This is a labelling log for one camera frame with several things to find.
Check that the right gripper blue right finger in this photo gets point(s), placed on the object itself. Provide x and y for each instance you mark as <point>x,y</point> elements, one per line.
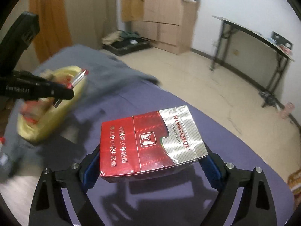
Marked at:
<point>213,167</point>

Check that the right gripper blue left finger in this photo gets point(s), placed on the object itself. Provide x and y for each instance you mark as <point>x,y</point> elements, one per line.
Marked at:
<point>90,169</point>

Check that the red silver cigarette pack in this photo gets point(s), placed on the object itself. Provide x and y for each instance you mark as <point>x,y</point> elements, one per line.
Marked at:
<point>149,145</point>

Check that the red lighter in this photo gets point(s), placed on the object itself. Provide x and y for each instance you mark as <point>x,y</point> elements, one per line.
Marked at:
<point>72,83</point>

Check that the purple triangle-pattern bedsheet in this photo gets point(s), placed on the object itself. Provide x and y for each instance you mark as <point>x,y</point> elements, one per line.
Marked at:
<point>254,194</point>

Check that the yellow plastic tray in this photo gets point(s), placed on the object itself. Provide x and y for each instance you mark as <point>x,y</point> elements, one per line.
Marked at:
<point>38,119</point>

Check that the brown printed cardboard box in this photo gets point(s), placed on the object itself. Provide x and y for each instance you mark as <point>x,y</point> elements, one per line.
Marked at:
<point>294,183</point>

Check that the pile of dark clothes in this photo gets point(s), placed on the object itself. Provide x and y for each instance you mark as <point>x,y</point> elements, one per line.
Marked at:
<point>268,99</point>

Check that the grey blanket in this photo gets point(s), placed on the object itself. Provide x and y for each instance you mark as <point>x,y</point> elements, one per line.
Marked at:
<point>105,73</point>

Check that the orange curtain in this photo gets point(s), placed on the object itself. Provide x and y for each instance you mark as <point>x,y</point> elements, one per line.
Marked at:
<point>54,32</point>

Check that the pink carton on floor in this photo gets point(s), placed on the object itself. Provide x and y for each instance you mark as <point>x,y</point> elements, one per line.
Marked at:
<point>286,111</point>

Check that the open black suitcase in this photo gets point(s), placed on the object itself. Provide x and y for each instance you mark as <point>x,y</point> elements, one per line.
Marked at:
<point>121,43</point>

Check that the black folding table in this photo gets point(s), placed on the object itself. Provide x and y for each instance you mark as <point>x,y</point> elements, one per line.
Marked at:
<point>247,53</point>

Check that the black speaker box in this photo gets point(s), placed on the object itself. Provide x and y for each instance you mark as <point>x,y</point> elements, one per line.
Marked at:
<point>280,40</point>

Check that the wooden wardrobe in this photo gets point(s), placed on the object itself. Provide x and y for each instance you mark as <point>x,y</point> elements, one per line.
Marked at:
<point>167,24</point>

